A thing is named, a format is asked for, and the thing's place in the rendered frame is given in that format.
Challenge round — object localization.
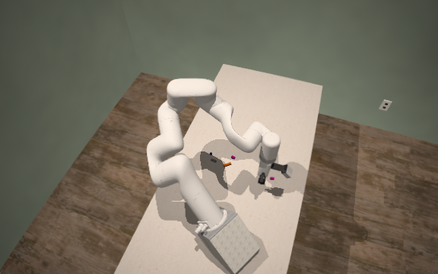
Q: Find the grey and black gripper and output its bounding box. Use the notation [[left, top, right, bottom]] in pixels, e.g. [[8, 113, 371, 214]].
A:
[[257, 158, 274, 185]]

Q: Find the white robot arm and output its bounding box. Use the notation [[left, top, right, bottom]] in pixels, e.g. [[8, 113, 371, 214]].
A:
[[147, 78, 293, 234]]

